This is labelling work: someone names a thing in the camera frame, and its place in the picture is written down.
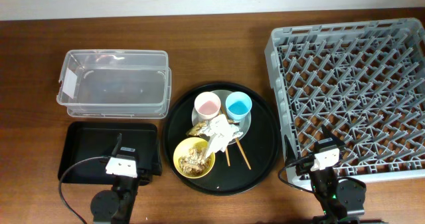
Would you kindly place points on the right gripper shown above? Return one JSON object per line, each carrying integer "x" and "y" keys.
{"x": 327, "y": 134}

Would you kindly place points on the yellow bowl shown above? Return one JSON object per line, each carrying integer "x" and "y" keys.
{"x": 183, "y": 148}

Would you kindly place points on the gold foil wrapper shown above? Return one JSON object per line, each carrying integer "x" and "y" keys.
{"x": 195, "y": 130}

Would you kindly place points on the white napkin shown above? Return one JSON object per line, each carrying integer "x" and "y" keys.
{"x": 220, "y": 134}

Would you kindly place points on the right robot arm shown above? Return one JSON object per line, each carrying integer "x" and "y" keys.
{"x": 341, "y": 198}

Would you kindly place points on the grey dishwasher rack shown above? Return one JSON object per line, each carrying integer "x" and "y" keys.
{"x": 364, "y": 81}

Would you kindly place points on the black rectangular tray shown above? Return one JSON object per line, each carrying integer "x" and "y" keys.
{"x": 93, "y": 139}

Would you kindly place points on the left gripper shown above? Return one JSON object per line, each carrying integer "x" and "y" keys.
{"x": 115, "y": 147}

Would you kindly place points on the grey round plate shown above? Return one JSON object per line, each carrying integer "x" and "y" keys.
{"x": 244, "y": 124}

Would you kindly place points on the round black tray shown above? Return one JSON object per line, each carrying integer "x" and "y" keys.
{"x": 261, "y": 144}

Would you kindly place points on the clear plastic bin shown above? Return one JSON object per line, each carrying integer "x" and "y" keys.
{"x": 107, "y": 83}

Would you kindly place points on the blue cup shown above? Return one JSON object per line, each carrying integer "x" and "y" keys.
{"x": 238, "y": 105}

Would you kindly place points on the pink cup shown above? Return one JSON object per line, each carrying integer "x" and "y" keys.
{"x": 207, "y": 105}

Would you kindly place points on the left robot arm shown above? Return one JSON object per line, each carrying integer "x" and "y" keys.
{"x": 115, "y": 205}

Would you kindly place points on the food scraps and rice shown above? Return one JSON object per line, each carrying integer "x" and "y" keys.
{"x": 194, "y": 162}

